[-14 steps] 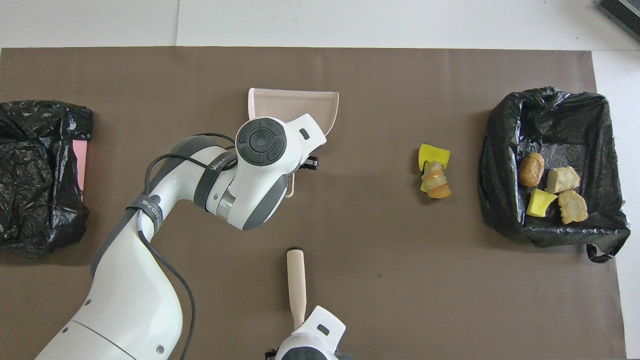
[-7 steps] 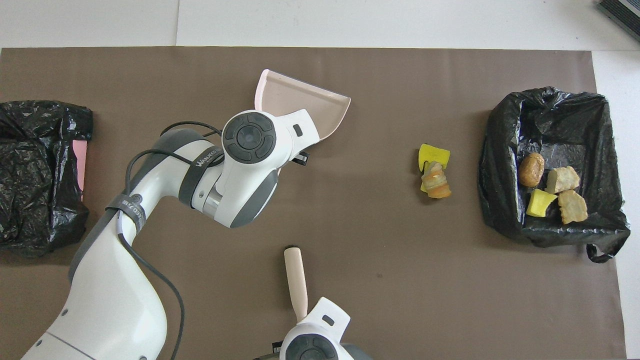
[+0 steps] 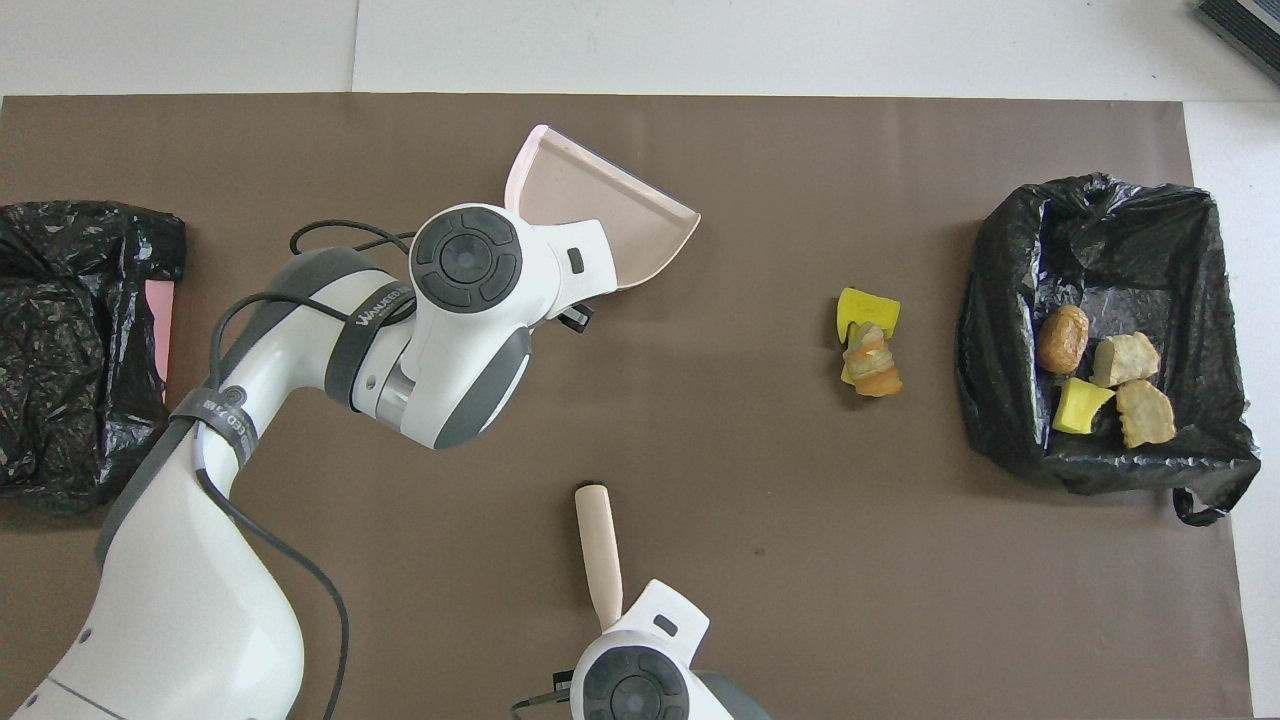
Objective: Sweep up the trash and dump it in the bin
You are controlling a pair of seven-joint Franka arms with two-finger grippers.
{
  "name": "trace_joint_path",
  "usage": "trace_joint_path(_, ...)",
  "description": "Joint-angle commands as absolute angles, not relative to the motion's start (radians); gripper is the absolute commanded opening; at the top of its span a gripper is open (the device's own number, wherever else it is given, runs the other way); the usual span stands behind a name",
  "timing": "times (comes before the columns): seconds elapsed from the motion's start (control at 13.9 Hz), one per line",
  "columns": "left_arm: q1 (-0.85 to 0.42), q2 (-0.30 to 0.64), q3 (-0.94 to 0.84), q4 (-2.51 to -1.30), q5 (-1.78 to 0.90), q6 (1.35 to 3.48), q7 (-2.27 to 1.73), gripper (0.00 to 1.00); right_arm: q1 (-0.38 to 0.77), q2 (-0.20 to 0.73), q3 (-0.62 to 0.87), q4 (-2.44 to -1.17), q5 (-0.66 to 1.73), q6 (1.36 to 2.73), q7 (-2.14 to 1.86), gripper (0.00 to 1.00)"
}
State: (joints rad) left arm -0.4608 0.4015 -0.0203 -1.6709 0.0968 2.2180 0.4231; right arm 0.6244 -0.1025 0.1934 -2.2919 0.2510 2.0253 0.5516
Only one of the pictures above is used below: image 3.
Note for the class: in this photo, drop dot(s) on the beige plastic dustpan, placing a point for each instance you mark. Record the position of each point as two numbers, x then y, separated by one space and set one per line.
590 190

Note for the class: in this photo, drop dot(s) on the beige hand brush black bristles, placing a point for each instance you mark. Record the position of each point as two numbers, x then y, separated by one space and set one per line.
598 540

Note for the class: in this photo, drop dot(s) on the notched yellow sponge piece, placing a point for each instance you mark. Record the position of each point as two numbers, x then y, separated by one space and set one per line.
865 305

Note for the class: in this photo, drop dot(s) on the brown bread roll piece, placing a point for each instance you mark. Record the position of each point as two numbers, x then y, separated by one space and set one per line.
873 365

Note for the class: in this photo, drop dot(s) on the brown paper ball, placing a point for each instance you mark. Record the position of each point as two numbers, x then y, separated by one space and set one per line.
1062 340

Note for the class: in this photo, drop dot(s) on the small yellow sponge wedge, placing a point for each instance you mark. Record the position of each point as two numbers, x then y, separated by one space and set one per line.
1080 405

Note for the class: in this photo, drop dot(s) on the pale paper piece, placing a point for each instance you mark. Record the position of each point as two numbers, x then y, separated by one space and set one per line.
1125 358

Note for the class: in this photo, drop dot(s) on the pale bread chunk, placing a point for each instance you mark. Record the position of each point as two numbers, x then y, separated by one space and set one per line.
1145 412

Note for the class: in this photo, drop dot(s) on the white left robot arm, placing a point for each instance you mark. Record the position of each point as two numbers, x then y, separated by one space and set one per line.
200 600

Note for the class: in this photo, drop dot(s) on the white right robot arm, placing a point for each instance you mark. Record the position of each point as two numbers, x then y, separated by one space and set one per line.
650 620

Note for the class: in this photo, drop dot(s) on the black bag lined bin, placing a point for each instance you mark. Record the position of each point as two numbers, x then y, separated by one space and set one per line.
1010 300

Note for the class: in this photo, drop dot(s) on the pink bin with black liner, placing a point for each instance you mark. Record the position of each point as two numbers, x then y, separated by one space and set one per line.
60 400

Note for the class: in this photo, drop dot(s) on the brown paper table mat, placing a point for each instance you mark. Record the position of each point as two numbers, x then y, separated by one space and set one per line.
800 600

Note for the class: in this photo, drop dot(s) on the dark grey ribbed device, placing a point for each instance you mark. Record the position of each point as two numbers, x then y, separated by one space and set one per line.
1250 25

